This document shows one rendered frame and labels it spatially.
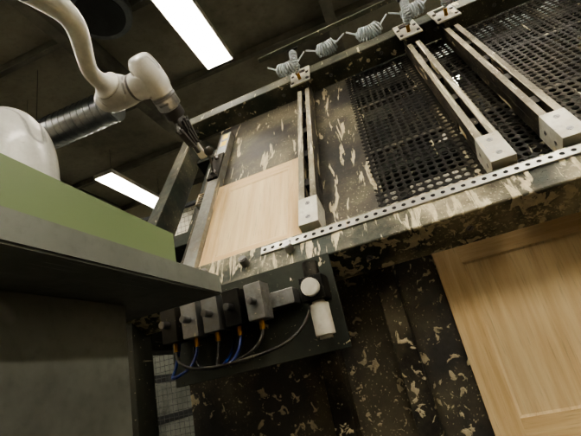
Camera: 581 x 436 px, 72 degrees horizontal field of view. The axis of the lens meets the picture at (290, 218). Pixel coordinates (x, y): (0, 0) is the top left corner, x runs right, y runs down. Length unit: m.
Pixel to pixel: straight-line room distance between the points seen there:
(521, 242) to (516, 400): 0.41
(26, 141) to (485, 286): 1.13
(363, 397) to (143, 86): 1.25
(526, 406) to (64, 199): 1.13
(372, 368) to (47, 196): 0.99
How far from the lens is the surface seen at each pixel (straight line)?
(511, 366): 1.26
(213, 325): 1.04
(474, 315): 1.25
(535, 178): 1.10
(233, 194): 1.59
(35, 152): 0.82
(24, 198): 0.57
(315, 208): 1.18
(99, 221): 0.64
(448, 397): 1.27
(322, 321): 0.97
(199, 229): 1.47
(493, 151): 1.17
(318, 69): 2.09
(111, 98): 1.63
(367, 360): 1.29
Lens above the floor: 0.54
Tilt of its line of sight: 21 degrees up
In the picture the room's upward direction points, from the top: 13 degrees counter-clockwise
